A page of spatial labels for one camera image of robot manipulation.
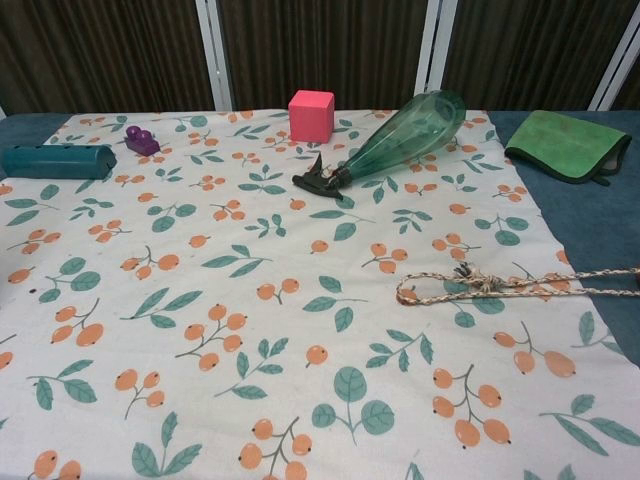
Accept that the braided beige rope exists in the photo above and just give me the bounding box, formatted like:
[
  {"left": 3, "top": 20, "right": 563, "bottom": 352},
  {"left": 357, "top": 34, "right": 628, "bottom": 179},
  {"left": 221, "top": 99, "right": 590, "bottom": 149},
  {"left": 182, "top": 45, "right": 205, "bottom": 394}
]
[{"left": 395, "top": 262, "right": 640, "bottom": 307}]

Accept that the floral print tablecloth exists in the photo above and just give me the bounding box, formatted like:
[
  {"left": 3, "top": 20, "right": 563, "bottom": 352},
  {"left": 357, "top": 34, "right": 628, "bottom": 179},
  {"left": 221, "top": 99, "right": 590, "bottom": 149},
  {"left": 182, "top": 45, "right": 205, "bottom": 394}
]
[{"left": 0, "top": 106, "right": 640, "bottom": 480}]

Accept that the green glass bottle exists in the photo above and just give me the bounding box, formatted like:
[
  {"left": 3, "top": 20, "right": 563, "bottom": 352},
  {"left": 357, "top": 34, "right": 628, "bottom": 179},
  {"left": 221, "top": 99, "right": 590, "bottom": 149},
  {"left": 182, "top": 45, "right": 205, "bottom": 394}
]
[{"left": 291, "top": 89, "right": 468, "bottom": 202}]

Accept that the pink cube block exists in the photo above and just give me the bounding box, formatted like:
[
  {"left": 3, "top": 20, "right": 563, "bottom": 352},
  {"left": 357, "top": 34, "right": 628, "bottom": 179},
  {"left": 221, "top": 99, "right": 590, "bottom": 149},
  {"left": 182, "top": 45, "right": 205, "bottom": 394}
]
[{"left": 287, "top": 89, "right": 335, "bottom": 145}]

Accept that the teal rectangular block with holes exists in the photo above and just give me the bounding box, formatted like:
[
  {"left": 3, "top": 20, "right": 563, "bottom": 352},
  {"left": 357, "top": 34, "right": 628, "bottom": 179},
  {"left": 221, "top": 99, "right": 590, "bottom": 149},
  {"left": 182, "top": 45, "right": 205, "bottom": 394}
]
[{"left": 0, "top": 143, "right": 117, "bottom": 181}]

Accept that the green folded microfiber cloth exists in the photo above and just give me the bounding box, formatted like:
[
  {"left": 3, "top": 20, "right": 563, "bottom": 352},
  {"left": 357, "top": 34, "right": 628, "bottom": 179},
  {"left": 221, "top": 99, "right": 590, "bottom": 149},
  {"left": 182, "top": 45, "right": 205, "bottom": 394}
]
[{"left": 503, "top": 110, "right": 634, "bottom": 187}]

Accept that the purple toy brick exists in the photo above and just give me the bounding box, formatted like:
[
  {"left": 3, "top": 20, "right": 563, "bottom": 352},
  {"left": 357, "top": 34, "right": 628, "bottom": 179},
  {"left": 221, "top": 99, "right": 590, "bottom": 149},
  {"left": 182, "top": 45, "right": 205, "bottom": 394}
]
[{"left": 123, "top": 125, "right": 162, "bottom": 154}]

